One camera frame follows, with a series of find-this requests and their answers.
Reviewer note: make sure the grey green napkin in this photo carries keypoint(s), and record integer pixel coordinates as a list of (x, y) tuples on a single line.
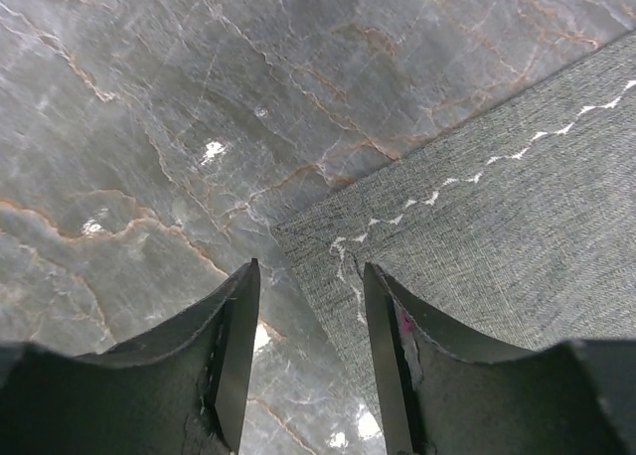
[(520, 223)]

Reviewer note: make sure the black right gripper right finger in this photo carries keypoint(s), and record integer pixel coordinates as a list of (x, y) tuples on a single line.
[(445, 388)]

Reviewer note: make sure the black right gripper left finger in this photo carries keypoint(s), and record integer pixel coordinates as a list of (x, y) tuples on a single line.
[(178, 388)]

